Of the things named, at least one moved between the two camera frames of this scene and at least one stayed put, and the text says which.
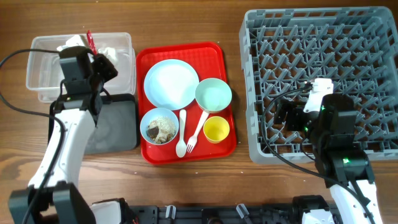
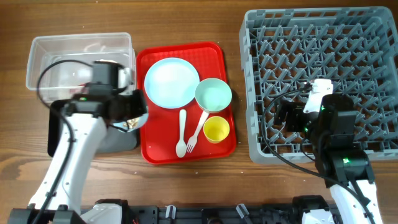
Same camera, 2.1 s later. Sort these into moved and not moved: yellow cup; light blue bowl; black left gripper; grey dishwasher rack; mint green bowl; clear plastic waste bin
Moved: light blue bowl; black left gripper
Not moved: mint green bowl; grey dishwasher rack; clear plastic waste bin; yellow cup
